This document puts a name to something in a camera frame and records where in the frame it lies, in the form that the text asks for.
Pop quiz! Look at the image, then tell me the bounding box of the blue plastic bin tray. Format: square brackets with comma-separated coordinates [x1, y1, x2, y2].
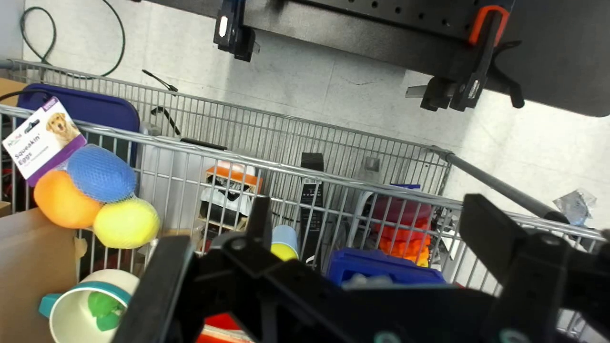
[325, 245, 451, 291]

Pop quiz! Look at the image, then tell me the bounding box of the black clamp with orange handle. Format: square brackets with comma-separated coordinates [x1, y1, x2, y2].
[407, 3, 527, 113]

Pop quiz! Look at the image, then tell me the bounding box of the purple white ball label card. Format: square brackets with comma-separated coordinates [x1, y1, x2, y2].
[0, 94, 90, 188]

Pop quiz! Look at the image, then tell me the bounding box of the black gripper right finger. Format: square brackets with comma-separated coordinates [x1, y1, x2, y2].
[460, 192, 610, 343]

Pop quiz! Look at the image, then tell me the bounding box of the black perforated work table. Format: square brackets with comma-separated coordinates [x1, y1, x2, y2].
[149, 0, 610, 117]

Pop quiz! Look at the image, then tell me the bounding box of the white round plastic disc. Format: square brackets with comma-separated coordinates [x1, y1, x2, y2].
[346, 272, 397, 289]

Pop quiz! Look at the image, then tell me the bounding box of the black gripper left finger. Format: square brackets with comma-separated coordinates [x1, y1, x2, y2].
[113, 234, 195, 343]

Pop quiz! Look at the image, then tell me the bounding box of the orange foam ball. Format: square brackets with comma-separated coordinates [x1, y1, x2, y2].
[33, 167, 104, 230]

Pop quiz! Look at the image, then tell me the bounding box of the green toy in cup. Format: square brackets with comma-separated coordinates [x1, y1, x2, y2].
[86, 289, 127, 333]

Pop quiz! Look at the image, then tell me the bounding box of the white cup with teal handle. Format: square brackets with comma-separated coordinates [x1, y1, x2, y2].
[37, 266, 144, 343]

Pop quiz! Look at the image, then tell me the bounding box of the metal wire shelf rack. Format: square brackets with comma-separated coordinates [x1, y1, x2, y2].
[0, 58, 610, 343]

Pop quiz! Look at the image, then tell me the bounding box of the red orange plastic item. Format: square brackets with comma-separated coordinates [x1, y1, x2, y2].
[371, 182, 439, 268]

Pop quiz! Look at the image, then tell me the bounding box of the orange white package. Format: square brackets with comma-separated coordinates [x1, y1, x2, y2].
[203, 159, 264, 237]

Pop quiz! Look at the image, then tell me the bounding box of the brown cardboard box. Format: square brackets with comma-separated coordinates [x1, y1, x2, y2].
[0, 75, 83, 343]

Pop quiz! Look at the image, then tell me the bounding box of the yellow foam ball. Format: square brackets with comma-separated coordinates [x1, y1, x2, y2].
[92, 195, 163, 251]

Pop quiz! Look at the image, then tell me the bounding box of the black floor cable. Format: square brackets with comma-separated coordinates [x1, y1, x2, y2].
[18, 0, 128, 81]

